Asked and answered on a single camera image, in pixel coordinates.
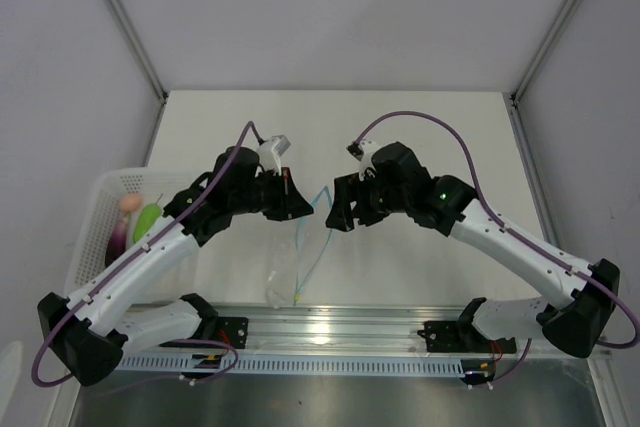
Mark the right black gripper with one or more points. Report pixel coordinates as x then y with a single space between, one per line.
348 190

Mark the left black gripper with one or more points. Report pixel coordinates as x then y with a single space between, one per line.
290 204

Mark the clear zip top bag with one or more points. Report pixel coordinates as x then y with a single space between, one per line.
297 253

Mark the green toy vegetable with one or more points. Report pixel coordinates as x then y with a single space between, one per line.
148 216

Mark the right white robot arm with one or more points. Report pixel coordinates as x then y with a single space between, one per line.
574 301

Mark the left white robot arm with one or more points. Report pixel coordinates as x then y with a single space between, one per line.
190 220

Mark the peach coloured egg toy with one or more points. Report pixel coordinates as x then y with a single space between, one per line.
130 202

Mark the purple toy eggplant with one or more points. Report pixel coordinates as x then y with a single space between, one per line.
117 243

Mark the white perforated plastic basket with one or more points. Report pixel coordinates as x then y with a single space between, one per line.
153 185

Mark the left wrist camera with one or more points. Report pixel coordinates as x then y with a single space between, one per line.
270 153

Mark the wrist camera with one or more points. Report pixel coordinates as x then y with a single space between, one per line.
363 152
270 153

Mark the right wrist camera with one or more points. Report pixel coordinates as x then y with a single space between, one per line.
363 152

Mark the aluminium mounting rail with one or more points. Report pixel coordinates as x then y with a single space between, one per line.
325 329

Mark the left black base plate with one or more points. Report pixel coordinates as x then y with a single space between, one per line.
229 330

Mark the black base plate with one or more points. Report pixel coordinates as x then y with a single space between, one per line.
229 330
443 336

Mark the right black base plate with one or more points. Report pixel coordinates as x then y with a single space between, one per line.
443 336

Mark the white slotted cable duct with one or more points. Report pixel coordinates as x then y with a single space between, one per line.
250 363

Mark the right aluminium frame post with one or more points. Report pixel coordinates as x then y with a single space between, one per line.
551 37

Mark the aluminium frame post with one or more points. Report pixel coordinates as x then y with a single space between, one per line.
135 46
551 37

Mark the left aluminium frame post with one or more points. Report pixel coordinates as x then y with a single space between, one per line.
135 46

